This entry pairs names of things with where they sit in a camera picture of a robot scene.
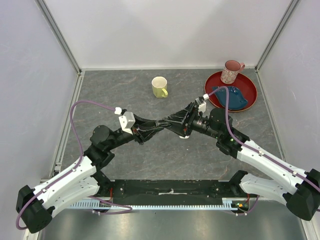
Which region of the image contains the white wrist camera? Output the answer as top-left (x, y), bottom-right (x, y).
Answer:
top-left (114, 107), bottom-right (136, 135)
top-left (195, 94), bottom-right (209, 113)

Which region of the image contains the white earbud charging case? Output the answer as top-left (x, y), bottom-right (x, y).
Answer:
top-left (179, 135), bottom-right (190, 139)

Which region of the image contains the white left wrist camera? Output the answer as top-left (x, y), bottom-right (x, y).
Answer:
top-left (114, 107), bottom-right (136, 135)

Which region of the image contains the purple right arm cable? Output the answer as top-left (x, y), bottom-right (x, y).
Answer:
top-left (203, 86), bottom-right (320, 217)

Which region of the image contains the blue leaf-shaped dish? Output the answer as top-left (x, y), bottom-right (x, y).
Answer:
top-left (212, 86), bottom-right (248, 111)

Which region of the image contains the right aluminium frame post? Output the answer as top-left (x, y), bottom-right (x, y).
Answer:
top-left (254, 0), bottom-right (301, 73)

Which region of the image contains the left aluminium frame post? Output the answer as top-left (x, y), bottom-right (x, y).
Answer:
top-left (35, 0), bottom-right (82, 75)

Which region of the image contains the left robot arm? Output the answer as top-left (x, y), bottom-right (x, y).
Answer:
top-left (16, 111), bottom-right (170, 234)

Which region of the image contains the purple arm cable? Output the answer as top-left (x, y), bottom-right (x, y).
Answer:
top-left (15, 100), bottom-right (133, 230)
top-left (203, 86), bottom-right (320, 217)

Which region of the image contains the yellow-green ceramic mug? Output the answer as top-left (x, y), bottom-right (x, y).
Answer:
top-left (151, 76), bottom-right (168, 98)

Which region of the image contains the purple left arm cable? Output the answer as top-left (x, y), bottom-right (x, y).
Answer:
top-left (15, 100), bottom-right (133, 230)

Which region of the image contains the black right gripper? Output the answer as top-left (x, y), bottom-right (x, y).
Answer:
top-left (163, 101), bottom-right (221, 140)

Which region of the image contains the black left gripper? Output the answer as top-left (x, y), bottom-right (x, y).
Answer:
top-left (107, 113), bottom-right (164, 151)

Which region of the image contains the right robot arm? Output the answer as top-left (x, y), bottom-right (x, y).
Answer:
top-left (157, 103), bottom-right (320, 221)

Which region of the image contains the aluminium frame post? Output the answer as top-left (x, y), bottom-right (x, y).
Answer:
top-left (35, 0), bottom-right (82, 75)
top-left (254, 0), bottom-right (301, 73)

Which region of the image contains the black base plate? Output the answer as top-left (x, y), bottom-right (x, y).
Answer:
top-left (95, 179), bottom-right (248, 206)

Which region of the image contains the pink patterned mug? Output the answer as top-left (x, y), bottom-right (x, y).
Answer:
top-left (220, 60), bottom-right (246, 85)

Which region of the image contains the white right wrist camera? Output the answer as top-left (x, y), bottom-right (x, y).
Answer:
top-left (195, 94), bottom-right (209, 113)

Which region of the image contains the light blue cable duct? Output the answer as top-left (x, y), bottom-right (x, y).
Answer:
top-left (68, 198), bottom-right (249, 211)

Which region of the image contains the red round tray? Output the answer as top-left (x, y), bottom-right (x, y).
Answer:
top-left (204, 71), bottom-right (258, 112)

